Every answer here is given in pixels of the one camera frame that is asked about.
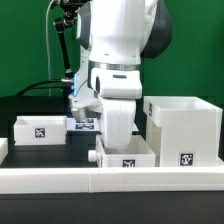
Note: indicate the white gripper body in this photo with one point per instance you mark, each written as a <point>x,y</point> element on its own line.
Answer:
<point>117,121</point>

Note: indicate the white front drawer with knob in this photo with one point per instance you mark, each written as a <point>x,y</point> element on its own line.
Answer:
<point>137,154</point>

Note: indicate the white drawer cabinet box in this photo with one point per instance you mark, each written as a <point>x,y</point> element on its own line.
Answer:
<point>183,131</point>

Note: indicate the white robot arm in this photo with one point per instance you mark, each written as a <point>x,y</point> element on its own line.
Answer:
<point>115,35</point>

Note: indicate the white rear drawer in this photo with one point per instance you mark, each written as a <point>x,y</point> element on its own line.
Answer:
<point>40,130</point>

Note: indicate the marker tag sheet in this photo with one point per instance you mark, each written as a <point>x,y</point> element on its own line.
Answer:
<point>88,124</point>

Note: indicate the white front rail wall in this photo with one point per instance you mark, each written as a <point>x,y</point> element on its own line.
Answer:
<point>94,180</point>

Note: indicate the white rail wall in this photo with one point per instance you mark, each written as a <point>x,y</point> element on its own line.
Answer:
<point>94,180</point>
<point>3,149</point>

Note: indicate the white left rail wall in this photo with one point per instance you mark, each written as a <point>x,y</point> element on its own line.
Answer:
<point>3,149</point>

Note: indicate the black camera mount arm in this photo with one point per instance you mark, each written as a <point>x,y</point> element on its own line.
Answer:
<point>69,17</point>

